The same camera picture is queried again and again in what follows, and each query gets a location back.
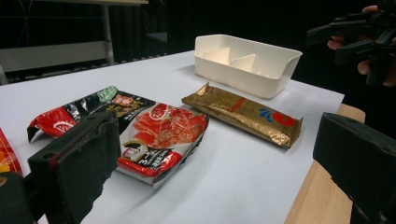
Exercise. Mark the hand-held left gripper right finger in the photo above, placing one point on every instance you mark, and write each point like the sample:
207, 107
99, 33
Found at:
361, 161

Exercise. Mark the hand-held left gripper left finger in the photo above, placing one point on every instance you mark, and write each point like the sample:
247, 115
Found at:
77, 161

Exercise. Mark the black and red snack packet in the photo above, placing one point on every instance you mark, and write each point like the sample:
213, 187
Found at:
62, 119

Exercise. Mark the orange red snack packet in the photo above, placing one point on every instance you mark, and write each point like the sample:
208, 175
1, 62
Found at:
7, 152

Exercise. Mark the red white meat snack packet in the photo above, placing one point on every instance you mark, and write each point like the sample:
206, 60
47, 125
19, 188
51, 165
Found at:
162, 137

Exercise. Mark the white plastic organizer box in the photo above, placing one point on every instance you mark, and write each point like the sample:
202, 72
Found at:
236, 77

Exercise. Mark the gold foil snack packet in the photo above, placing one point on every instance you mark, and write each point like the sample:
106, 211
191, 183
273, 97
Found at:
243, 115

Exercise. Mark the white-topped wooden table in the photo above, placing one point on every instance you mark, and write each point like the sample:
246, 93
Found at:
320, 199

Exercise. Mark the white metal table frame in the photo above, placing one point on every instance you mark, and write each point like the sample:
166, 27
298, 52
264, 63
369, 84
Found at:
62, 54

